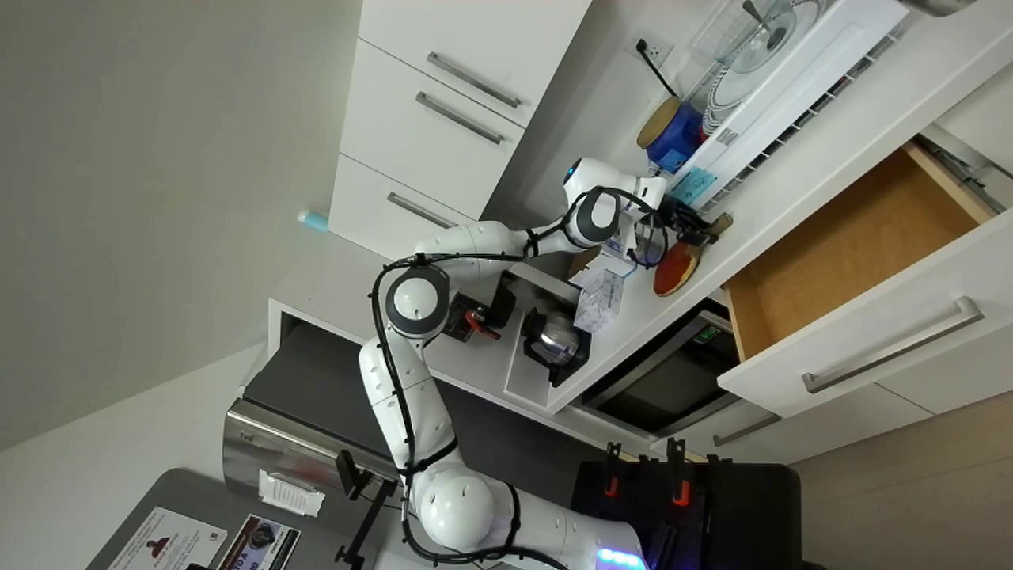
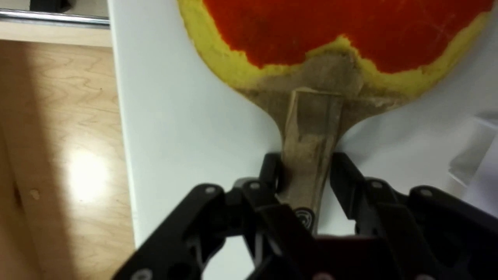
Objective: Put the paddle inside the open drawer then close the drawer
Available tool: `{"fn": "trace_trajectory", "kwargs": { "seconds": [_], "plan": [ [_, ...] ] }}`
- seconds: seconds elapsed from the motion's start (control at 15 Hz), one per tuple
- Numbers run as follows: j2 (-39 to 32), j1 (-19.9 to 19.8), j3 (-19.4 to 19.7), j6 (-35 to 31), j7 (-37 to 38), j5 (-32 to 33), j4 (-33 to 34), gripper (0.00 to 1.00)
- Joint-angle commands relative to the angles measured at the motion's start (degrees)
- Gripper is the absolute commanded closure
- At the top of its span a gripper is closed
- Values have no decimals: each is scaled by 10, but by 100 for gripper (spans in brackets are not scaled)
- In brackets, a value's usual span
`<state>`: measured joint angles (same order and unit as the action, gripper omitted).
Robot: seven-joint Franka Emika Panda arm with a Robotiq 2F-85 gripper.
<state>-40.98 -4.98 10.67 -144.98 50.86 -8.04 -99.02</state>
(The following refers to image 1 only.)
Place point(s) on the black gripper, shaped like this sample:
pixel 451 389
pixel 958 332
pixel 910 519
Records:
pixel 677 221

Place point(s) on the red wooden table tennis paddle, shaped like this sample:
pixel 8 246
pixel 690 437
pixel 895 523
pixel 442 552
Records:
pixel 676 269

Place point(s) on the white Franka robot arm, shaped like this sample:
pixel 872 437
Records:
pixel 400 390

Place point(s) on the white drawer with wooden interior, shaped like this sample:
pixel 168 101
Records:
pixel 843 253

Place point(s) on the white lower cabinet drawer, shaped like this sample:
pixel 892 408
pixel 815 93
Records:
pixel 843 428

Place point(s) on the blue container with tan lid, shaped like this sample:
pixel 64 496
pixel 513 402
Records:
pixel 676 140

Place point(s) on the clear crumpled plastic packaging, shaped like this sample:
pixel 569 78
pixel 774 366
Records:
pixel 595 300

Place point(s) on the long white vented appliance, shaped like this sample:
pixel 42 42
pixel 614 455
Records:
pixel 780 100

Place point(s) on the built-in black oven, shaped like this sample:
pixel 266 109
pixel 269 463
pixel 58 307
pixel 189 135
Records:
pixel 659 389

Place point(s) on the clear round fan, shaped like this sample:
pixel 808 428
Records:
pixel 763 50

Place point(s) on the black case with red clamps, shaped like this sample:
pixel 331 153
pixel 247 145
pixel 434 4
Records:
pixel 738 516

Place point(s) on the small light blue object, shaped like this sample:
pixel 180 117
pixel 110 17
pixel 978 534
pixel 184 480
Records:
pixel 314 221

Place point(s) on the black mounting clamp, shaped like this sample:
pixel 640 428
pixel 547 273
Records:
pixel 361 503

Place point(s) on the silver metal box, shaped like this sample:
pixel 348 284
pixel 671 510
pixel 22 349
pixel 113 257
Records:
pixel 269 447

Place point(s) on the dark printed card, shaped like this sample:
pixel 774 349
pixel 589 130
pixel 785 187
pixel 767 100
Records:
pixel 258 544

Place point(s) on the white printed paper sheet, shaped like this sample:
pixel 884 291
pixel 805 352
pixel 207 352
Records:
pixel 168 539

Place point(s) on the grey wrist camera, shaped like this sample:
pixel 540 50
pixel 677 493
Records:
pixel 640 237

